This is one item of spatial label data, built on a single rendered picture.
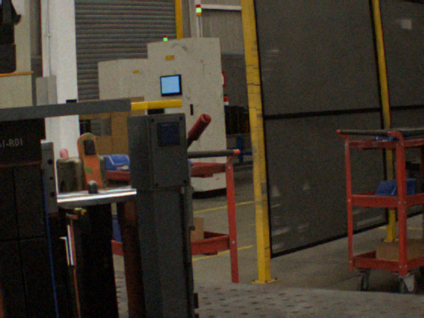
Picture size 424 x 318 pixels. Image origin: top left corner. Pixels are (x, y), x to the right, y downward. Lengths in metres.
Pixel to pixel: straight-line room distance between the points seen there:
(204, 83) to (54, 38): 6.39
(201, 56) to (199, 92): 0.46
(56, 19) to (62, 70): 0.32
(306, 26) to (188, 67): 5.46
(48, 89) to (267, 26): 1.53
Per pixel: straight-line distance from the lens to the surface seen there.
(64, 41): 5.79
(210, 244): 4.05
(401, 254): 5.19
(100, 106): 1.35
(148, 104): 1.43
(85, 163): 1.93
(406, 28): 7.90
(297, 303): 2.12
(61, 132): 5.74
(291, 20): 6.48
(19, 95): 8.97
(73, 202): 1.68
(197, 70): 11.93
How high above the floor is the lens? 1.15
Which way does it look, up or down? 3 degrees down
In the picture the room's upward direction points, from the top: 4 degrees counter-clockwise
